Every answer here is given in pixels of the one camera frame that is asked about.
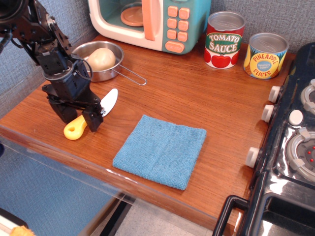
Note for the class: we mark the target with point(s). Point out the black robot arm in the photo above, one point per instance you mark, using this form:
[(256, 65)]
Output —
[(37, 33)]

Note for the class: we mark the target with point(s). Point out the teal toy microwave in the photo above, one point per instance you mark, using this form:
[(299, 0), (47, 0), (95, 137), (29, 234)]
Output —
[(171, 26)]

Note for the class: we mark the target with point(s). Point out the yellow handled toy knife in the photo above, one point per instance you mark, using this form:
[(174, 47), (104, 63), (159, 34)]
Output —
[(75, 129)]

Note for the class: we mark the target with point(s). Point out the small steel pan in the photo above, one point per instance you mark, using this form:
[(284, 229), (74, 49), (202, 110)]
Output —
[(85, 50)]

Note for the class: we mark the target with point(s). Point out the pineapple slices can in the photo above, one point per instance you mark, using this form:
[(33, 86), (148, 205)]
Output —
[(265, 55)]

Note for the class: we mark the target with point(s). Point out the blue folded cloth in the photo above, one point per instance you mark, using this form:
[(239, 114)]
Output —
[(161, 151)]

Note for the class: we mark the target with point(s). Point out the beige toy potato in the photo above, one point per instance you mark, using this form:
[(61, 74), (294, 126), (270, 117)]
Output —
[(102, 59)]

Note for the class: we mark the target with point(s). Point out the orange microwave turntable plate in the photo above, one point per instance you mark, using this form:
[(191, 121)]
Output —
[(132, 16)]

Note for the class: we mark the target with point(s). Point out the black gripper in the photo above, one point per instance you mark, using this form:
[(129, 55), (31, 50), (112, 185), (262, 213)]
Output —
[(69, 91)]

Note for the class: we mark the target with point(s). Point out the black toy stove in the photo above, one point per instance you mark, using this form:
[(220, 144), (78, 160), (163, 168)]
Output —
[(282, 188)]

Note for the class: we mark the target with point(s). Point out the tomato sauce can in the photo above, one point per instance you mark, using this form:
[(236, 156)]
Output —
[(223, 39)]

